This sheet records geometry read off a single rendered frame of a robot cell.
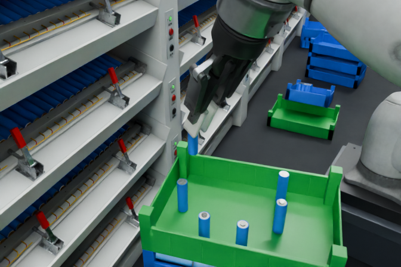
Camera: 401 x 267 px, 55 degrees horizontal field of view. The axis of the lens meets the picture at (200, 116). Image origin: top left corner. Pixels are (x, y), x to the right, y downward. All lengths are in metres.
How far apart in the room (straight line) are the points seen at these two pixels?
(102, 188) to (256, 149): 0.90
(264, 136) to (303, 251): 1.16
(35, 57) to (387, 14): 0.52
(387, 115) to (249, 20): 0.72
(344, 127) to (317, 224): 1.27
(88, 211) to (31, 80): 0.36
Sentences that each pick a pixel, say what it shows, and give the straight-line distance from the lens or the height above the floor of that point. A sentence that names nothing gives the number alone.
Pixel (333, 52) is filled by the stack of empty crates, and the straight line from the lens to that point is 2.29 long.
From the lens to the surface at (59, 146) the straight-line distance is 0.78.
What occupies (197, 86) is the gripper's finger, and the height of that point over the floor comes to 0.74.
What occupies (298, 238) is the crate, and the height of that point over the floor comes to 0.48.
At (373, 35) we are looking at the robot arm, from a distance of 0.37.
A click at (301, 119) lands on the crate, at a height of 0.00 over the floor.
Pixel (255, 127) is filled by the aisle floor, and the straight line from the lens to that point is 1.84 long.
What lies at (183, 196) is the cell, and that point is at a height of 0.52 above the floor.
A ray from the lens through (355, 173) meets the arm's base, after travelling 1.23.
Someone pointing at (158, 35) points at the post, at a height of 0.67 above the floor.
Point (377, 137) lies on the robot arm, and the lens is 1.15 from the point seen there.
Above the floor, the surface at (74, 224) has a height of 0.37.
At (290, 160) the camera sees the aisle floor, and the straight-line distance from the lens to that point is 1.66.
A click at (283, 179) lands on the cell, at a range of 0.69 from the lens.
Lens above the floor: 0.98
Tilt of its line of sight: 31 degrees down
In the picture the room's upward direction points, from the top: straight up
